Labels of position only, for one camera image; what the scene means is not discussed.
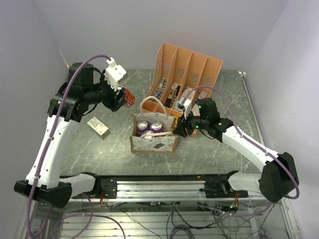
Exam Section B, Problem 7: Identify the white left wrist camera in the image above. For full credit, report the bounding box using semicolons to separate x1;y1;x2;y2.
105;57;127;91

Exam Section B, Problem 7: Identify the aluminium mounting rail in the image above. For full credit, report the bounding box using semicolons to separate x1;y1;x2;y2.
67;180;252;202

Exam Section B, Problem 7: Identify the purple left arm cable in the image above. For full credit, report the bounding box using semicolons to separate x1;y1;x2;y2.
26;54;127;239

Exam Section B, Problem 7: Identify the canvas bag with rope handles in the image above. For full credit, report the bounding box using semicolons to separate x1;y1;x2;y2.
130;96;178;153

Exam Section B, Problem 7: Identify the blue glue bottle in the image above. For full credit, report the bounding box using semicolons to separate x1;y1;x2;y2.
153;90;161;98

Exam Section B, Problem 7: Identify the pink small box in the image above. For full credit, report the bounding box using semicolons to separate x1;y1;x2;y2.
198;91;207;99

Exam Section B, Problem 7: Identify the purple Fanta can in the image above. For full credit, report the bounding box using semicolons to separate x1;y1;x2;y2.
136;120;150;136
140;130;154;139

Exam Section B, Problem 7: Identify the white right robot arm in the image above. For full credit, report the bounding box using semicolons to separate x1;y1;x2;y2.
173;98;299;203

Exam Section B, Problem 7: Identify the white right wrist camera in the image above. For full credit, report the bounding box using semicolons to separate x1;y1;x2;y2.
178;98;191;119

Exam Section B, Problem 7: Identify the small white red box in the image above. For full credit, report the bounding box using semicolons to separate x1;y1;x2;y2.
87;117;110;139

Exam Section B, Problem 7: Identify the red Coca-Cola can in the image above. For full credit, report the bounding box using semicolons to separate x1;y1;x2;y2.
123;87;136;108

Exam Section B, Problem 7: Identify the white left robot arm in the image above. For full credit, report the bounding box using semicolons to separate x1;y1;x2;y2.
14;60;129;208

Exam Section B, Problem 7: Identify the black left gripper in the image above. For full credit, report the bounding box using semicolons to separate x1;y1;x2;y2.
85;69;128;112

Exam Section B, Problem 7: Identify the green capped tube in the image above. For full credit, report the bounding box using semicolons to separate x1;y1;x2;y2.
159;77;166;88

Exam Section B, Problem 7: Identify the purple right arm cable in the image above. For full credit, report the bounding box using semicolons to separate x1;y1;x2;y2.
166;86;300;239

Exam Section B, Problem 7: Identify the peach plastic desk organizer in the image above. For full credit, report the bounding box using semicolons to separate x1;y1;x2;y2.
139;42;224;138

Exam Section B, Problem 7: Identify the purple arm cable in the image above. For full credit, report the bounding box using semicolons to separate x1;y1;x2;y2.
166;86;300;239
26;54;127;239

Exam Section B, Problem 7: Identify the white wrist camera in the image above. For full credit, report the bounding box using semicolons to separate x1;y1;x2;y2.
105;57;127;91
178;98;191;119

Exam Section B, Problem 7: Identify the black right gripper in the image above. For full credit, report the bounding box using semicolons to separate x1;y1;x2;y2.
172;109;209;137

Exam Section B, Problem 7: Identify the purple soda can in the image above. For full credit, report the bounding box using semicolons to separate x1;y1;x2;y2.
150;120;163;133

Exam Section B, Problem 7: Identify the black marker pen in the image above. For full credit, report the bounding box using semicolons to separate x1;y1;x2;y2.
164;82;179;108

